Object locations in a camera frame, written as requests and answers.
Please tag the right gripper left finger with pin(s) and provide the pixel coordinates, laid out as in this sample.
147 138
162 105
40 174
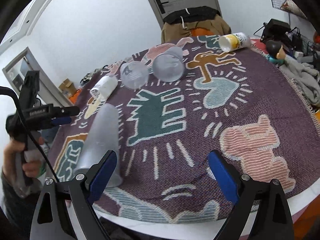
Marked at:
51 219

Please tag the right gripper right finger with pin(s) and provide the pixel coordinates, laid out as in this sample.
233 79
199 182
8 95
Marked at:
273 219

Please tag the tall frosted plastic cup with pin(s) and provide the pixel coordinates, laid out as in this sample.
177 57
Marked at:
103 136

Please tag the frosted cup with stickers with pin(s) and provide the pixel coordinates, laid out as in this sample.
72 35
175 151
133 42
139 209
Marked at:
134 75

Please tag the white yellow paper cup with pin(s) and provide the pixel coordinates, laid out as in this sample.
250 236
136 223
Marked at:
233 42

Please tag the cardboard box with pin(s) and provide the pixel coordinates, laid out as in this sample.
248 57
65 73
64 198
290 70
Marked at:
68 88

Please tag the patterned purple woven tablecloth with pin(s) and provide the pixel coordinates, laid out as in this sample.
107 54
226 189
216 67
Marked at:
237 103

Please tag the grey cloth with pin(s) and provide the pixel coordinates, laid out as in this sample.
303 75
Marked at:
305 76

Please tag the doll figure black hair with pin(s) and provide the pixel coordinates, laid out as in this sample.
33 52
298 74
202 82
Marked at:
276 52

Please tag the black box device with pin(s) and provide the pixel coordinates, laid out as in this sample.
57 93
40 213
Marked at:
275 30

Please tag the brown jacket on chair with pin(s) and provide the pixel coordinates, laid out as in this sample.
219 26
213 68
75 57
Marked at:
177 25

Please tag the orange chair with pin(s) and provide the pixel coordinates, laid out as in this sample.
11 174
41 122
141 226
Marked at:
201 32

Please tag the upper black wire basket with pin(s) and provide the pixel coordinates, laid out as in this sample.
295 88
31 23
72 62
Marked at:
288 6

